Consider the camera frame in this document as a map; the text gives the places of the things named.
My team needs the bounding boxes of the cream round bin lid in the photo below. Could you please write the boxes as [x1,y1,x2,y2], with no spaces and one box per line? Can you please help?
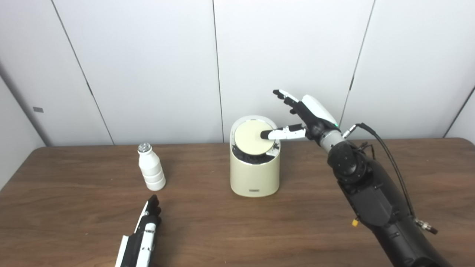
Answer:
[234,120,277,155]

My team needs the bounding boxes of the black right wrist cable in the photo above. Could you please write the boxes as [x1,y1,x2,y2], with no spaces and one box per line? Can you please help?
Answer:
[342,123,438,235]

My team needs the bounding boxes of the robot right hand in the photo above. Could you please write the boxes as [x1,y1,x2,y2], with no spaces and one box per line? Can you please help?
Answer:
[261,89,340,143]

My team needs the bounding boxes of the small white plastic bottle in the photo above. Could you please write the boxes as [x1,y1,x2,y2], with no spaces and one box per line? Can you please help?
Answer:
[137,143,166,191]

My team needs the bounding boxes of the cream-colored bin body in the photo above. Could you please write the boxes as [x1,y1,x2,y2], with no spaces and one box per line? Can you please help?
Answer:
[230,115,281,198]

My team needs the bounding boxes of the black bin liner bag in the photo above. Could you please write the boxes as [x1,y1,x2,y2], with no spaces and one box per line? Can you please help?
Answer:
[232,143,279,165]

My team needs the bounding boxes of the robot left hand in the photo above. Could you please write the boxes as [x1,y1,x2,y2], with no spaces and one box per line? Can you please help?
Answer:
[115,194,162,267]

